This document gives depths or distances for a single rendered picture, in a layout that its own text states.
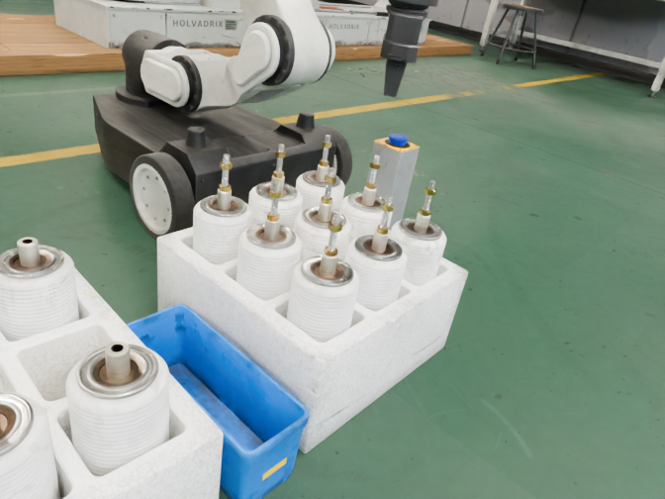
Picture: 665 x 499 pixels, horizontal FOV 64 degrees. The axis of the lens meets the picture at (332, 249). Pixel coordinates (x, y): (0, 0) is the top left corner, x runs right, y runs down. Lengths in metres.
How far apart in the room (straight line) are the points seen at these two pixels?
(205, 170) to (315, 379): 0.63
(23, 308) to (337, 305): 0.39
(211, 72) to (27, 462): 1.05
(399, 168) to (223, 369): 0.54
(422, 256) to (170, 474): 0.51
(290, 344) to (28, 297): 0.33
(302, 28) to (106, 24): 1.71
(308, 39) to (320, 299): 0.65
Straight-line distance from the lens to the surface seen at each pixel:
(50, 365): 0.77
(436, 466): 0.87
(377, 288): 0.81
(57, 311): 0.75
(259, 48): 1.18
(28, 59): 2.61
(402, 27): 0.86
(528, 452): 0.96
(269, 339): 0.77
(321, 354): 0.71
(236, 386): 0.83
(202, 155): 1.23
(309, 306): 0.73
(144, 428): 0.58
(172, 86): 1.46
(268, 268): 0.79
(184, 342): 0.91
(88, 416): 0.56
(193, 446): 0.60
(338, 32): 3.78
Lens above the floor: 0.65
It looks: 29 degrees down
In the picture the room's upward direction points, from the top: 10 degrees clockwise
